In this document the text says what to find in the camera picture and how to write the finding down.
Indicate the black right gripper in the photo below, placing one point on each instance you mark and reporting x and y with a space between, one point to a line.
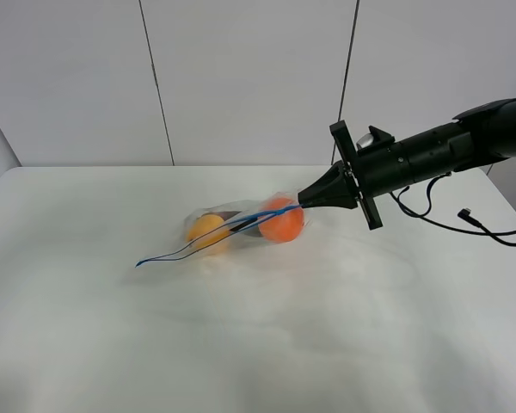
358 178

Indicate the dark purple eggplant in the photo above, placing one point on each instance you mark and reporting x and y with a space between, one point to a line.
236 221

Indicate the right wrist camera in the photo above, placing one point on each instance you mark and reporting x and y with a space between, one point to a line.
374 140

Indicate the orange fruit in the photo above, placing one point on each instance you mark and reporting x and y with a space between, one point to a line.
283 228

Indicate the clear zip bag blue zipper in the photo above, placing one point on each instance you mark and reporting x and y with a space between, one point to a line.
181 250

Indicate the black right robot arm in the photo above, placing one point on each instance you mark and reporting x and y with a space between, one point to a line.
477 137

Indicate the yellow lemon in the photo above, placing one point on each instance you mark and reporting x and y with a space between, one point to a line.
204 233

